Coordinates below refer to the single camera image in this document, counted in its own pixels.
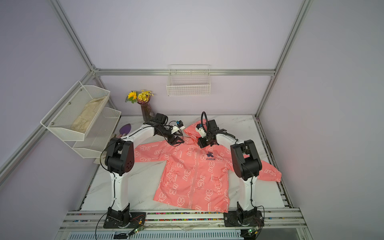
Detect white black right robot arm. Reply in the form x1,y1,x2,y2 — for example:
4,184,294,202
197,112,264,227

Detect white two-tier wire shelf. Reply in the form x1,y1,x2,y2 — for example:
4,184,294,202
41,82,121,159

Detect white wire wall basket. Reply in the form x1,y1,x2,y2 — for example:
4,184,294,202
166,65,211,97

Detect beige cloth in shelf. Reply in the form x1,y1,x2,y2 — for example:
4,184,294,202
71,97,106,134

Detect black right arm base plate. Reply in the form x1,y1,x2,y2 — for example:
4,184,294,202
224,210,265,227

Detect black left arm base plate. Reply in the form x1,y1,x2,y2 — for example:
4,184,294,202
103,212,147,229

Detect yellow flower bouquet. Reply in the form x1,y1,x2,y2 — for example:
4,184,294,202
125,90,154,105

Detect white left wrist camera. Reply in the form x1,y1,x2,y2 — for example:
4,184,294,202
171,120,185,134

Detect dark glass vase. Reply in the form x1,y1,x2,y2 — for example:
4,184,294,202
140,102,155,122

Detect pink printed hooded jacket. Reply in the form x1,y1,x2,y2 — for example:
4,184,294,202
133,119,283,213

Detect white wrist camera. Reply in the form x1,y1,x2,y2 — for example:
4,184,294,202
171,120,185,134
196,124,207,138

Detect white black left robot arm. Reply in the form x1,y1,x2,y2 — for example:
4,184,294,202
101,114,185,229

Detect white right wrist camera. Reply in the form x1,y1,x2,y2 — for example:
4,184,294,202
196,124,207,138

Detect aluminium front rail frame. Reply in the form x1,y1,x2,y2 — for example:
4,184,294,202
55,208,313,240

